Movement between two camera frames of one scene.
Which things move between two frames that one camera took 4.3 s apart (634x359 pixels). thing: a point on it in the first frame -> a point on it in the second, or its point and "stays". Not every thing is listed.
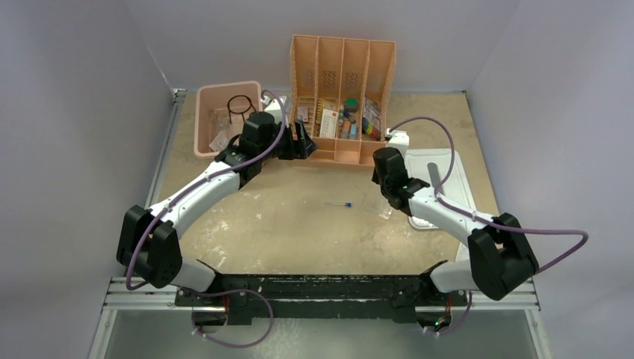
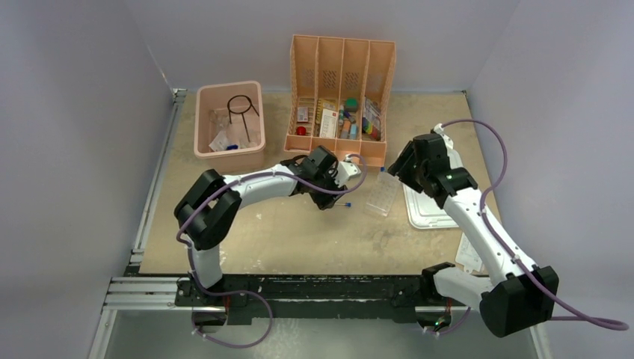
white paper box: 328,123 stays
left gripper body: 284,150 -> 329,182
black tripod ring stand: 242,112 stays
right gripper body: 379,179 -> 420,172
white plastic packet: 220,141 stays
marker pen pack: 371,120 stays
